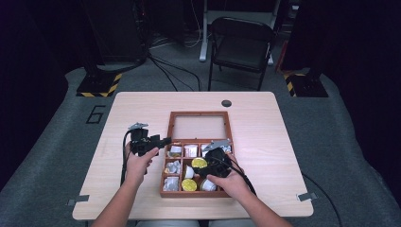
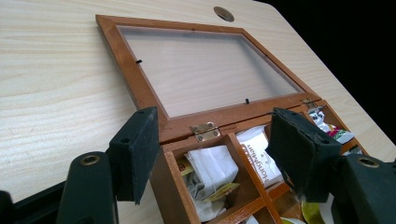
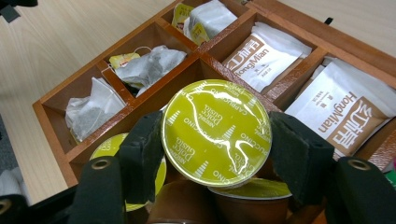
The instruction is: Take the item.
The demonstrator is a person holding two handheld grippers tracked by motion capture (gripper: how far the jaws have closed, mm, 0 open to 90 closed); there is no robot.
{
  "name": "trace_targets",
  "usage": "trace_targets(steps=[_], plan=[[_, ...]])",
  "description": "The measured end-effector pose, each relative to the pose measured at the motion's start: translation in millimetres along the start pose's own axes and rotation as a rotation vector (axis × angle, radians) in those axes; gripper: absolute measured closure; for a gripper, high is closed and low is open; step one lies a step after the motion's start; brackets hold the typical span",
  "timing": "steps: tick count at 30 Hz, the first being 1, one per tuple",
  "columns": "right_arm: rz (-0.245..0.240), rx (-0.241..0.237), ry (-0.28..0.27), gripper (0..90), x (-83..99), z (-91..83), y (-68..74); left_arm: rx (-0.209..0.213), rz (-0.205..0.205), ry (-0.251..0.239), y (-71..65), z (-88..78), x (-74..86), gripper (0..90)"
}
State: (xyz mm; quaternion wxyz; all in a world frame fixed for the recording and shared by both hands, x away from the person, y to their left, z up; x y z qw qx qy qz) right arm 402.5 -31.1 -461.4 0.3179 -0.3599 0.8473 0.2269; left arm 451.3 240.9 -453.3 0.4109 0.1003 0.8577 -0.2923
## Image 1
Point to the grey tape strip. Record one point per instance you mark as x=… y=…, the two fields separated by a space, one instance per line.
x=307 y=196
x=80 y=198

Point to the white capsule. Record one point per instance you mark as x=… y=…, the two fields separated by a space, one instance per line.
x=208 y=185
x=189 y=172

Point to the black table grommet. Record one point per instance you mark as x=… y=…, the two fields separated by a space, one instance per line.
x=226 y=103

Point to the person's right leg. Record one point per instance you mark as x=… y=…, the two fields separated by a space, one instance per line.
x=233 y=224

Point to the wooden box with glass lid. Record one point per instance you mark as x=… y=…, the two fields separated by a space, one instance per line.
x=198 y=113

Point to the yellow-lidded capsule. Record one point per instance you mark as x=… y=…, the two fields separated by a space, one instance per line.
x=189 y=185
x=199 y=162

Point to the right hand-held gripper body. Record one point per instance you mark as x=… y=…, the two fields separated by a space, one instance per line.
x=219 y=164

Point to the black stand with striped base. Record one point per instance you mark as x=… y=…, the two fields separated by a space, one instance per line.
x=97 y=85
x=307 y=86

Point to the black folding chair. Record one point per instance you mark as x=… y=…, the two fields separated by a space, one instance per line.
x=241 y=50

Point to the white sachets with red print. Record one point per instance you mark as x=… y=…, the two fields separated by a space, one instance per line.
x=190 y=150

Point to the dark curtain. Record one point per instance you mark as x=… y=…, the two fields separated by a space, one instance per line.
x=31 y=63
x=362 y=63

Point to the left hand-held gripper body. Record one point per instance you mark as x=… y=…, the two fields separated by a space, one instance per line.
x=140 y=143

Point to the person's right hand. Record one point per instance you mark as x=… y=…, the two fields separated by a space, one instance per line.
x=233 y=186

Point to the person's left hand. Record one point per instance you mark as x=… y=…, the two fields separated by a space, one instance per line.
x=138 y=167

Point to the black cabinet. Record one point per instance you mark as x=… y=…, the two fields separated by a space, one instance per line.
x=116 y=31

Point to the bluish foil packets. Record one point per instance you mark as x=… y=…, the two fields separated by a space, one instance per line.
x=226 y=148

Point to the silvery foil packets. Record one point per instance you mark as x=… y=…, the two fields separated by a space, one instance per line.
x=171 y=183
x=172 y=167

